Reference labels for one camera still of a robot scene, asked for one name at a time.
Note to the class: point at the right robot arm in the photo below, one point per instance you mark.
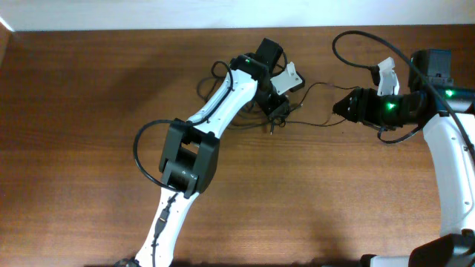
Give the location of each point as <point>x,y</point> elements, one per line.
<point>444,114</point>

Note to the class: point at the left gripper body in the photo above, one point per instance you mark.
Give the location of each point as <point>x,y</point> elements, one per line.
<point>277,105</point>

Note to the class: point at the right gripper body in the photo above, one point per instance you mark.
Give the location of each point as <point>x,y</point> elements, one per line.
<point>363,105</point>

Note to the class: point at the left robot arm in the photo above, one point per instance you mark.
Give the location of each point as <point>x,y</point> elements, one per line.
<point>189,158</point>

